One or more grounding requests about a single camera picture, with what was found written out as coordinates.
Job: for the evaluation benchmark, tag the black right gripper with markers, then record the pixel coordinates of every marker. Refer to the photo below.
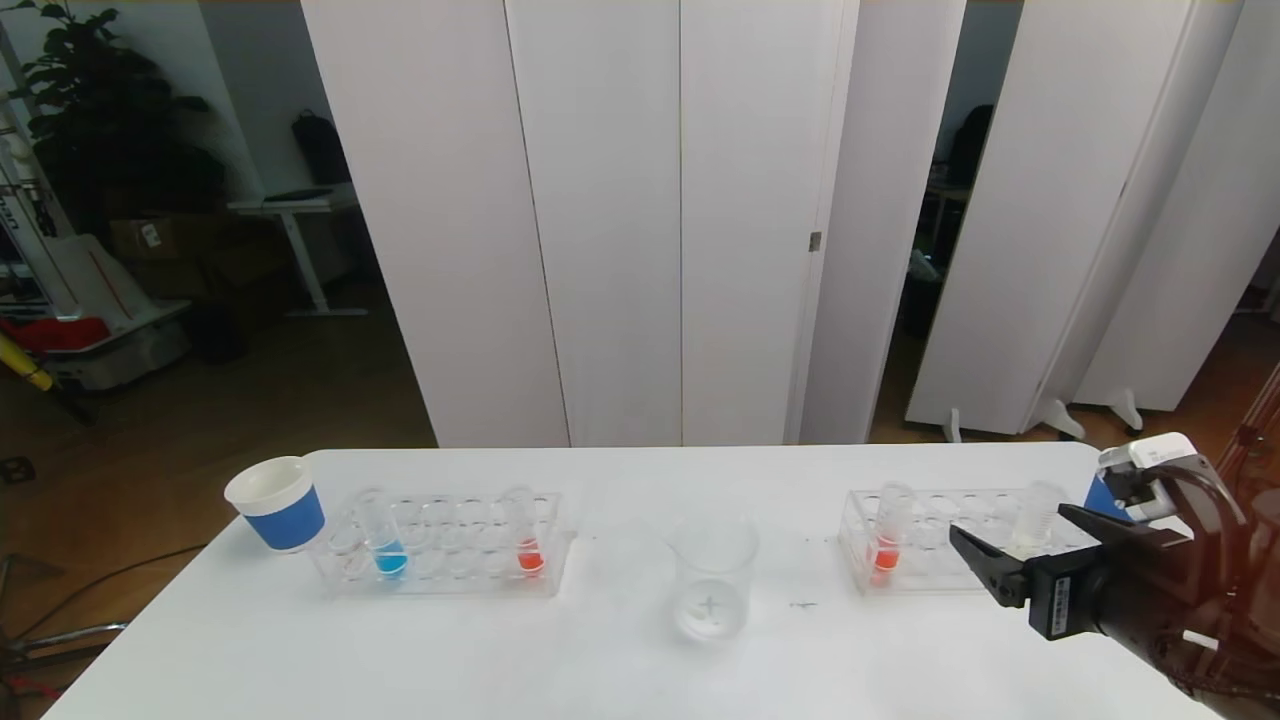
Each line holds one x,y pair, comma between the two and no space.
1058,592

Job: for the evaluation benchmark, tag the red pigment test tube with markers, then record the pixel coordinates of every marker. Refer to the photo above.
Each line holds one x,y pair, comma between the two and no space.
530,558
885,555

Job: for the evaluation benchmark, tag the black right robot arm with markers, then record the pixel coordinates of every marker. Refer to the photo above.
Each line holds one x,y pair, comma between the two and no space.
1200,650

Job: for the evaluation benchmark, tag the pale liquid test tube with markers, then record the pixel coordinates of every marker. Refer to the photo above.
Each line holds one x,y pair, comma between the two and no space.
1035,520

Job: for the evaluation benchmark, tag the clear acrylic test tube rack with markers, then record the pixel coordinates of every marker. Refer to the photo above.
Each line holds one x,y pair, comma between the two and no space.
930,575
450,578

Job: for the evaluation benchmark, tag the clear glass beaker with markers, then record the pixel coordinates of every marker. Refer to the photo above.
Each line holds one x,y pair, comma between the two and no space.
715,560

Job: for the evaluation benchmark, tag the blue pigment test tube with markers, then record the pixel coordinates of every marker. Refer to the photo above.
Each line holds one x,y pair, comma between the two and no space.
388,560

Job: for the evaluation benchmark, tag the blue and white paper cup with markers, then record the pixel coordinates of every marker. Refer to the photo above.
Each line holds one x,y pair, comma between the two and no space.
285,515
1100,498

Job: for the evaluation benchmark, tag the white partition foot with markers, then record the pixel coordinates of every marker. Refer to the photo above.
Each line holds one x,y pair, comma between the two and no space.
1128,410
1062,418
952,427

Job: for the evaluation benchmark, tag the white partition panel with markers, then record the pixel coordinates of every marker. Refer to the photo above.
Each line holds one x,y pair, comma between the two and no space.
1150,180
610,200
1040,200
430,200
750,200
1200,250
870,200

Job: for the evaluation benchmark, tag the small cross-shaped stir bar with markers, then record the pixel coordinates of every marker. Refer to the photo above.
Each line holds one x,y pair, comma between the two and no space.
710,607

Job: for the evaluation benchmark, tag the black chair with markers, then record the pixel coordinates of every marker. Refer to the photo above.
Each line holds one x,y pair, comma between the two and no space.
970,145

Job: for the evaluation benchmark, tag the black backpack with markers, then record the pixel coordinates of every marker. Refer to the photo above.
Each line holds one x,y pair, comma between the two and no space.
320,150

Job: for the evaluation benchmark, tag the white standing desk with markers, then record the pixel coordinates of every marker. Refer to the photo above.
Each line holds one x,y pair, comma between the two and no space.
290,207

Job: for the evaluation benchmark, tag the black bin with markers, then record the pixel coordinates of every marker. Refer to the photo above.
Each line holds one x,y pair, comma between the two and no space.
220,335

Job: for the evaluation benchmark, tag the brown cardboard box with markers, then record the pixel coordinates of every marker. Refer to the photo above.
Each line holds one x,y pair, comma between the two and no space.
170,240

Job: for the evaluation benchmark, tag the grey plastic crate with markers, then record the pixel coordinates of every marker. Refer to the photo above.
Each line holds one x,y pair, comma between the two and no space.
130,362

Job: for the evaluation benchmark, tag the metal chair base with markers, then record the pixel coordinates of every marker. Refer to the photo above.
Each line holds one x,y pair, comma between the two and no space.
70,636

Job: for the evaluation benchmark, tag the white flat board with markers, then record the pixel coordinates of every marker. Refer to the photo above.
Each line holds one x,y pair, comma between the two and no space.
100,280

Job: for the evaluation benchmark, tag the red plastic item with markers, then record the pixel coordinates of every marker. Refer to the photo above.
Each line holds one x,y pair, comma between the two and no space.
60,335

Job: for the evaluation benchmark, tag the dark green potted plant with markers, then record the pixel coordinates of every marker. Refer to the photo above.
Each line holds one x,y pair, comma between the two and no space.
110,130

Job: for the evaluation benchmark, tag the dark floor socket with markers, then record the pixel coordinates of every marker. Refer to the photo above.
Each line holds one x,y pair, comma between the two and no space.
17,470

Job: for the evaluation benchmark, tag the white upright machine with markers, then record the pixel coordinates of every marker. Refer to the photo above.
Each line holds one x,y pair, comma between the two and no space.
20,220

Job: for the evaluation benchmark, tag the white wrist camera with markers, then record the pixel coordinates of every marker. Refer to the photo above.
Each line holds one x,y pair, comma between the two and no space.
1150,455

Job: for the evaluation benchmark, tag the transparent acrylic frame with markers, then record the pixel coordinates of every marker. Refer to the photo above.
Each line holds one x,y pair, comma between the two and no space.
1262,430

